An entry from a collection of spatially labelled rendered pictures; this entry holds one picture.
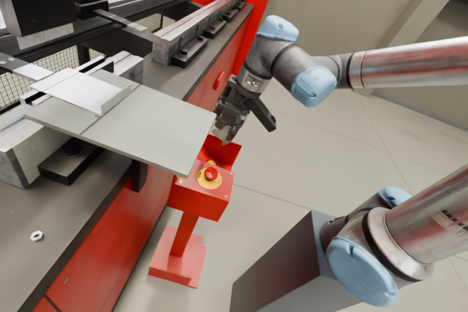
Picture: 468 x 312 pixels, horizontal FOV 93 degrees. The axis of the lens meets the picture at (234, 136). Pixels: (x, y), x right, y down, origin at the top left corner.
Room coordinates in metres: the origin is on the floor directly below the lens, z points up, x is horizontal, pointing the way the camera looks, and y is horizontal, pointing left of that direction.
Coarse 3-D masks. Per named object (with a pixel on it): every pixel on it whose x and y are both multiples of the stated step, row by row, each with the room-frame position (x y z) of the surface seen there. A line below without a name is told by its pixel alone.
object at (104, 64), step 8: (88, 64) 0.37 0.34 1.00; (96, 64) 0.39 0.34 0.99; (104, 64) 0.40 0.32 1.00; (112, 64) 0.42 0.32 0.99; (112, 72) 0.42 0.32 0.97; (24, 96) 0.23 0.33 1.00; (32, 96) 0.24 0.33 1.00; (40, 96) 0.25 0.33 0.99; (24, 104) 0.22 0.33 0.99; (32, 104) 0.23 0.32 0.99
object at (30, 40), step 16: (0, 0) 0.23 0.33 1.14; (16, 0) 0.24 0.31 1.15; (32, 0) 0.26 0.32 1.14; (48, 0) 0.29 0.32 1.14; (64, 0) 0.32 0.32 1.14; (16, 16) 0.24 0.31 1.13; (32, 16) 0.26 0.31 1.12; (48, 16) 0.28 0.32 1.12; (64, 16) 0.31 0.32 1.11; (16, 32) 0.24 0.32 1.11; (32, 32) 0.25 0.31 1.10; (48, 32) 0.28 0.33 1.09; (64, 32) 0.31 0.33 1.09
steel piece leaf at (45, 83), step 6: (60, 72) 0.31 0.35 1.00; (66, 72) 0.32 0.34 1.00; (72, 72) 0.33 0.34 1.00; (78, 72) 0.33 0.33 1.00; (48, 78) 0.28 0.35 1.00; (54, 78) 0.29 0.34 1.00; (60, 78) 0.30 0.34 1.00; (66, 78) 0.30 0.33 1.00; (36, 84) 0.26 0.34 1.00; (42, 84) 0.27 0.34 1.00; (48, 84) 0.27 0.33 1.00; (54, 84) 0.28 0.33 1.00; (42, 90) 0.25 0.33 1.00
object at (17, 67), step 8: (0, 56) 0.28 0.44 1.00; (8, 56) 0.29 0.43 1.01; (0, 64) 0.27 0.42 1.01; (8, 64) 0.27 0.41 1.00; (16, 64) 0.28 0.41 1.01; (24, 64) 0.29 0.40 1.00; (32, 64) 0.30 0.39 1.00; (16, 72) 0.26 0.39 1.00; (24, 72) 0.27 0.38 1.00; (32, 72) 0.28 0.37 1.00; (40, 72) 0.29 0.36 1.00; (48, 72) 0.29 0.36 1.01; (32, 80) 0.27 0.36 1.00
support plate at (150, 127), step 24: (96, 72) 0.36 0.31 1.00; (144, 96) 0.35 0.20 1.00; (168, 96) 0.38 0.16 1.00; (48, 120) 0.20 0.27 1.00; (72, 120) 0.22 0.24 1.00; (120, 120) 0.26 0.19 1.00; (144, 120) 0.29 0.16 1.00; (168, 120) 0.31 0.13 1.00; (192, 120) 0.34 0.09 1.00; (96, 144) 0.20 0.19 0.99; (120, 144) 0.22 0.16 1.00; (144, 144) 0.24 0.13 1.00; (168, 144) 0.26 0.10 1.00; (192, 144) 0.28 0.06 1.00; (168, 168) 0.21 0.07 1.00
